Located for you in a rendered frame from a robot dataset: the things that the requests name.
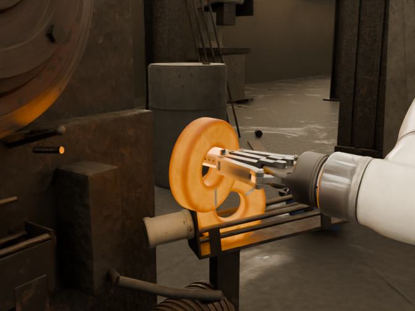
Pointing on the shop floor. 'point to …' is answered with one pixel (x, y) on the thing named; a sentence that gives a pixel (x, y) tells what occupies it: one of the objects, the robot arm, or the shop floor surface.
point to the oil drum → (182, 105)
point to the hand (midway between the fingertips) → (207, 155)
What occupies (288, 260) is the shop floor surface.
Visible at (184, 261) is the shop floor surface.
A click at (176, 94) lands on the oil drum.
